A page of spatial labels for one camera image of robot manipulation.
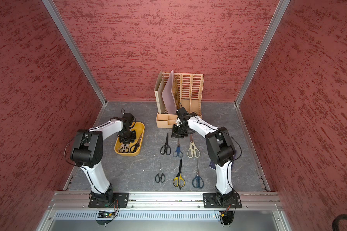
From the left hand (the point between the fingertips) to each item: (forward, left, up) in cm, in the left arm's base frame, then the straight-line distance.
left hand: (131, 143), depth 95 cm
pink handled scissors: (-4, +4, +1) cm, 5 cm away
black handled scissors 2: (-3, -24, 0) cm, 24 cm away
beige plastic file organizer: (+43, -41, +6) cm, 60 cm away
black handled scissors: (-3, -3, 0) cm, 4 cm away
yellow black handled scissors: (-23, -33, 0) cm, 40 cm away
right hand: (+2, -29, +5) cm, 29 cm away
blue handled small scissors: (-5, -32, -1) cm, 32 cm away
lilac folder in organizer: (+25, -25, +13) cm, 38 cm away
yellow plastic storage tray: (+12, -4, -1) cm, 13 cm away
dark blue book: (-14, -53, -1) cm, 55 cm away
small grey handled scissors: (-20, -21, -2) cm, 30 cm away
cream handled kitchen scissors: (-4, -42, 0) cm, 42 cm away
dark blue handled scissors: (-23, -44, -1) cm, 50 cm away
